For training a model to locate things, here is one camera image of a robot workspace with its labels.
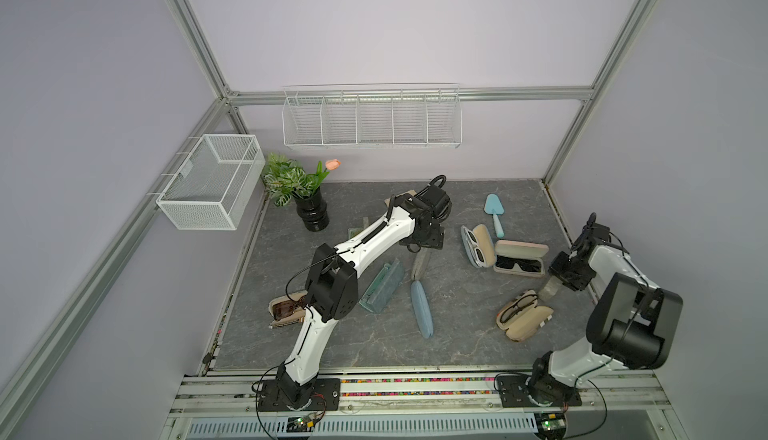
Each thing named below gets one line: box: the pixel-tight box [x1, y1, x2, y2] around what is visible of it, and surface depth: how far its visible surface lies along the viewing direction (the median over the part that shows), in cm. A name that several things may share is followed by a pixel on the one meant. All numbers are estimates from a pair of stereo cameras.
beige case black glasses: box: [496, 289, 554, 342], surface depth 87 cm
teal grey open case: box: [359, 258, 405, 314], surface depth 88 cm
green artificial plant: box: [262, 152, 330, 207], surface depth 88 cm
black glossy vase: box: [295, 186, 329, 232], surface depth 103 cm
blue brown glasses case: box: [411, 280, 434, 339], surface depth 84 cm
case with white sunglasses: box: [460, 224, 495, 269], surface depth 101 cm
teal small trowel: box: [484, 193, 505, 239], surface depth 114 cm
